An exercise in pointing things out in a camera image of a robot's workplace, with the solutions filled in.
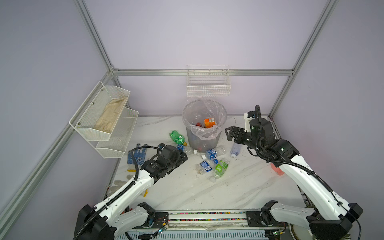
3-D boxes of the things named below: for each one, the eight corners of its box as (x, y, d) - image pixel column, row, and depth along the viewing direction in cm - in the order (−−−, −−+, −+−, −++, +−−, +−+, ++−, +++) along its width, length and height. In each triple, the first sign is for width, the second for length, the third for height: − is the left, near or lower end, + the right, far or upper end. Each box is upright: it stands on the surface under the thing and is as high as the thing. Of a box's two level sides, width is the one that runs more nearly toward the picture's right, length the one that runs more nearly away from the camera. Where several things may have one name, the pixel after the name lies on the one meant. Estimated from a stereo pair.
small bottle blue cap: (198, 175, 90) (198, 173, 88) (194, 166, 94) (194, 164, 92) (220, 168, 93) (220, 166, 91) (215, 159, 97) (216, 157, 95)
